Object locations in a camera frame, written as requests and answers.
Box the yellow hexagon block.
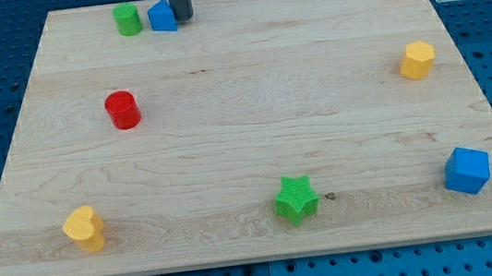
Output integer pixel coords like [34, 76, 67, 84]
[400, 41, 436, 80]

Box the blue cube block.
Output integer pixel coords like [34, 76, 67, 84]
[444, 147, 491, 195]

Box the blue triangular prism block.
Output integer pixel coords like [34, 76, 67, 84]
[147, 0, 178, 32]

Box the yellow heart block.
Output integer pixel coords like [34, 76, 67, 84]
[62, 205, 106, 253]

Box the green star block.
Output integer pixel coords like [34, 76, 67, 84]
[274, 175, 319, 227]

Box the green cylinder block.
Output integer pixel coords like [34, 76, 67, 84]
[112, 3, 142, 36]

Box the wooden board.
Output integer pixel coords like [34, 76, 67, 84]
[0, 0, 492, 276]

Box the red cylinder block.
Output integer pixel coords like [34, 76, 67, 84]
[104, 90, 141, 130]

